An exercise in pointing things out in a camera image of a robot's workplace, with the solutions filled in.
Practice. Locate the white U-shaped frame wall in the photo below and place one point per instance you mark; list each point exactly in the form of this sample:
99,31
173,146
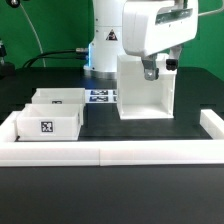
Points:
114,153

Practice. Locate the white rear drawer tray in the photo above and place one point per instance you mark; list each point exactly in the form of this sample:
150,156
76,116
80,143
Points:
59,96

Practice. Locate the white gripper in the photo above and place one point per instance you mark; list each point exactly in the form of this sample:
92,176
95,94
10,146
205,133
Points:
151,26

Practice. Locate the white drawer cabinet box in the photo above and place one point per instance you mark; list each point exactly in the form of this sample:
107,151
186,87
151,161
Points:
138,98

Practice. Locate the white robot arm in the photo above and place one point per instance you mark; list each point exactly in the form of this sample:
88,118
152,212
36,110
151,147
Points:
107,41

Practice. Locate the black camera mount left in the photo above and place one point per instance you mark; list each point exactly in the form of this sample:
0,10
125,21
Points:
6,68

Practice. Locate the white drawer tray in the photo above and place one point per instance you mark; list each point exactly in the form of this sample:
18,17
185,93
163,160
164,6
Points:
50,122
59,96

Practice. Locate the white fiducial marker sheet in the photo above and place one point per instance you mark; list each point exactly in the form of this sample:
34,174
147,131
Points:
100,96

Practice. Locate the white front drawer tray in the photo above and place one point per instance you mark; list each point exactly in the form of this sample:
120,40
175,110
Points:
50,122

